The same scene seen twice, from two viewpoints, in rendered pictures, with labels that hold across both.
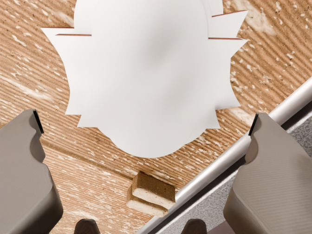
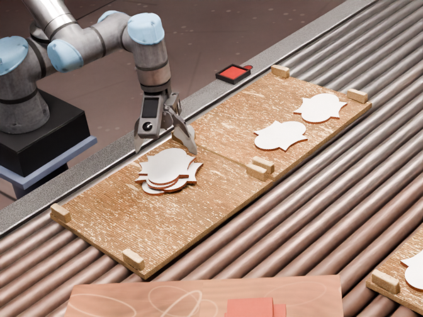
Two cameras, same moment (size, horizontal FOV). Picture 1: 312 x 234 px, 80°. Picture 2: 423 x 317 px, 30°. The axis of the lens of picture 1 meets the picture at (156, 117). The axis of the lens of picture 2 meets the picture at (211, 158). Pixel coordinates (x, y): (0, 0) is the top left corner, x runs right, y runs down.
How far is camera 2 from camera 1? 1.79 m
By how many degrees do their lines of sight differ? 25
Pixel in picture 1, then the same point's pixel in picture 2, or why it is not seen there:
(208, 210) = not seen: hidden behind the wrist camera
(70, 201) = (230, 133)
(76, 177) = (219, 144)
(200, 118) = (153, 158)
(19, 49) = (211, 182)
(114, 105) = (180, 161)
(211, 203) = not seen: hidden behind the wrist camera
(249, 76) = (133, 174)
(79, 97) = (194, 166)
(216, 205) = not seen: hidden behind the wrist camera
